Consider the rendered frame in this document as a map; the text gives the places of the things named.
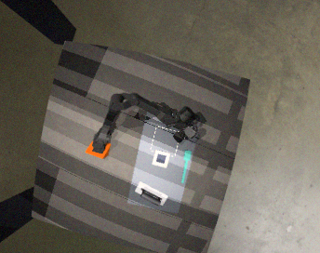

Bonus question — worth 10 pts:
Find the cream tile with dark top panel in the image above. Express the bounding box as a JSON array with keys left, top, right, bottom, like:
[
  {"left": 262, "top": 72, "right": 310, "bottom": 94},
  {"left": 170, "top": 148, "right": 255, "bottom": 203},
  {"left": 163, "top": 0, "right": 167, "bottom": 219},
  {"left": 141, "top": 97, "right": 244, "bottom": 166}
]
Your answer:
[{"left": 152, "top": 150, "right": 170, "bottom": 167}]

